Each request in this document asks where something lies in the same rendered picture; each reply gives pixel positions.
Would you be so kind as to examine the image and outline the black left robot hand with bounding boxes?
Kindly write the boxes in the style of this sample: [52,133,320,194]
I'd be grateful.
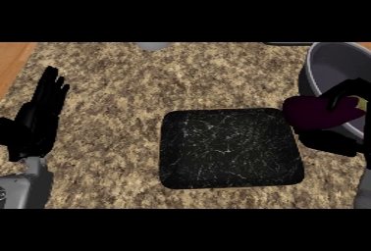
[0,66,72,163]

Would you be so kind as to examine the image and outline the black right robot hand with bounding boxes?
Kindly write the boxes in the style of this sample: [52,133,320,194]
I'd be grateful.
[304,77,371,171]

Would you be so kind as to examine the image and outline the dark purple eggplant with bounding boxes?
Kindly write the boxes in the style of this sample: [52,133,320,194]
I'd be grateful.
[281,94,370,132]

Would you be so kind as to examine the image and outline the grey metal pot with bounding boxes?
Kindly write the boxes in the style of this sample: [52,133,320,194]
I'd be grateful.
[298,41,371,141]

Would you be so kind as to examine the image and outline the black marble tray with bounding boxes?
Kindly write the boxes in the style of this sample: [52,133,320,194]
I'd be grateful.
[159,107,307,190]

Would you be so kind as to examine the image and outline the grey rounded object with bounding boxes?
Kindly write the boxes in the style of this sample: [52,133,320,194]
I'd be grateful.
[137,41,175,52]

